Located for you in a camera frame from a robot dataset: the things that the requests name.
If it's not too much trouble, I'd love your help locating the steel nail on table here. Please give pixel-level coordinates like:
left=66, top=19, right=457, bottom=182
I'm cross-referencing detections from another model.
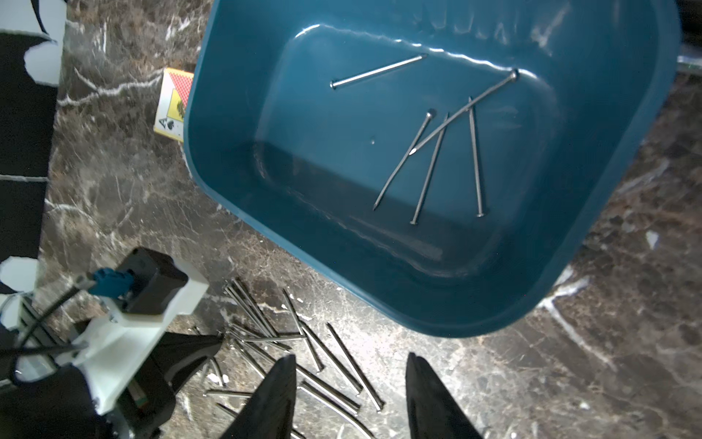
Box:
left=296, top=364, right=360, bottom=415
left=282, top=289, right=325, bottom=373
left=297, top=382, right=376, bottom=439
left=231, top=279, right=278, bottom=338
left=303, top=322, right=363, bottom=395
left=325, top=322, right=386, bottom=413
left=230, top=332, right=306, bottom=344

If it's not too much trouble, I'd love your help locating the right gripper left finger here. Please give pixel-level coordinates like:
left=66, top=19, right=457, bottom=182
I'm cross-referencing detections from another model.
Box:
left=220, top=355, right=297, bottom=439

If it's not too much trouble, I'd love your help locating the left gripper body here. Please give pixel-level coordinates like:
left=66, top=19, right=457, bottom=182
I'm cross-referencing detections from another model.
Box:
left=1, top=307, right=223, bottom=438

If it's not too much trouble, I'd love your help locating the small card box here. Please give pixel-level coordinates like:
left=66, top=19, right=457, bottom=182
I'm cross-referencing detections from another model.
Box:
left=154, top=68, right=194, bottom=142

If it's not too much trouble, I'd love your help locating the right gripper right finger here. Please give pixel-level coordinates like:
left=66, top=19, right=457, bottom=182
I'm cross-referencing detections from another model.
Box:
left=405, top=352, right=483, bottom=439

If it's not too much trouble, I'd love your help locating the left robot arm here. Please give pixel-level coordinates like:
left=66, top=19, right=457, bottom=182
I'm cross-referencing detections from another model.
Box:
left=1, top=1, right=66, bottom=285

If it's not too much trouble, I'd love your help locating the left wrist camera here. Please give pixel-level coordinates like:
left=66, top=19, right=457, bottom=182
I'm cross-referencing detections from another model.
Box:
left=88, top=247, right=210, bottom=329

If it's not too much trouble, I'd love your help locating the steel nail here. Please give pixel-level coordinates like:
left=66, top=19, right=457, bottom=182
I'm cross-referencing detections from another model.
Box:
left=409, top=69, right=520, bottom=155
left=372, top=108, right=437, bottom=210
left=230, top=332, right=306, bottom=344
left=325, top=322, right=386, bottom=413
left=296, top=364, right=360, bottom=415
left=411, top=129, right=445, bottom=226
left=329, top=54, right=427, bottom=90
left=468, top=107, right=486, bottom=218
left=282, top=289, right=325, bottom=373
left=297, top=382, right=376, bottom=439
left=231, top=279, right=278, bottom=338
left=303, top=322, right=363, bottom=395

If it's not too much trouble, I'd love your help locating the teal plastic storage box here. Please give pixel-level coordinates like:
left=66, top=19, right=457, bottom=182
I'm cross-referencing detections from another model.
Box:
left=185, top=1, right=681, bottom=338

